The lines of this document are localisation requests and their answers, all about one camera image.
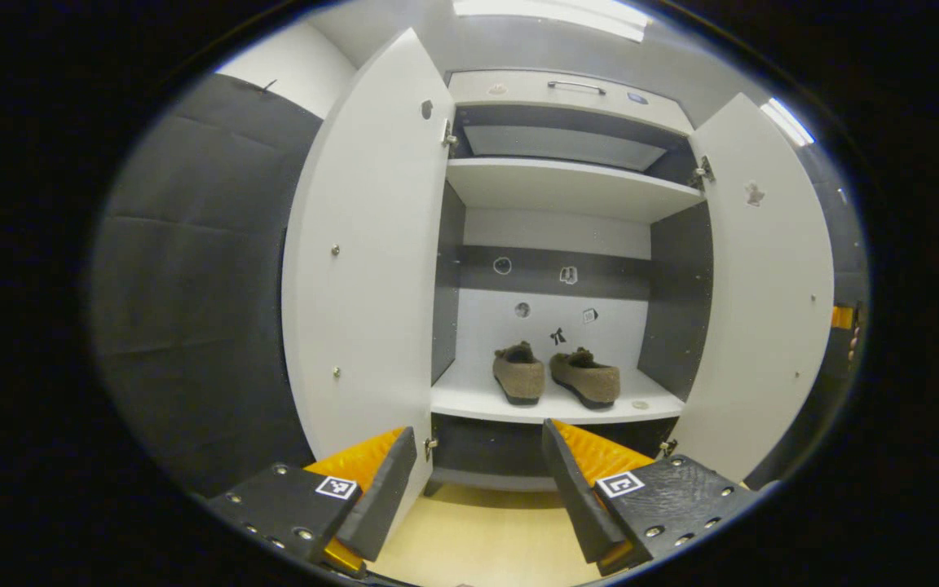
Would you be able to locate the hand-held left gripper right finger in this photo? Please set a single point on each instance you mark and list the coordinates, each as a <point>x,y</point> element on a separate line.
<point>575,493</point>

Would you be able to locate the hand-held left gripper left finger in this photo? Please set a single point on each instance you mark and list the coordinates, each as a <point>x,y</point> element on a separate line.
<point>384,497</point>

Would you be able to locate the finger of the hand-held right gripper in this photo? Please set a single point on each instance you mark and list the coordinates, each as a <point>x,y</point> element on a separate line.
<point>842,317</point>

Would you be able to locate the white shoe cabinet door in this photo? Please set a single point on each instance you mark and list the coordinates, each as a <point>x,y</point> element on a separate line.
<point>363,261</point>
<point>763,310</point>

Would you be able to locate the brown fuzzy shoe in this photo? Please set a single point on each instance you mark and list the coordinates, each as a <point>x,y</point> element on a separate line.
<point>518,377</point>
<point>588,379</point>

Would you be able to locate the metal door hinge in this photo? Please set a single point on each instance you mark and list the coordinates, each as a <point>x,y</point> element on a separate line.
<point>667,447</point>
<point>702,173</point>
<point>449,137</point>
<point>430,447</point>

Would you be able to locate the white cabinet drawer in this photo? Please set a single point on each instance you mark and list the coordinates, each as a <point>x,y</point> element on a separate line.
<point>518,102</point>

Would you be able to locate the small ceiling light panel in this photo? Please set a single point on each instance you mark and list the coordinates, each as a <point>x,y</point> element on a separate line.
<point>787,122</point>

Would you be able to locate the black backdrop cloth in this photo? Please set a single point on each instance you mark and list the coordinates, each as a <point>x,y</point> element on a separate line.
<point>192,285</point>

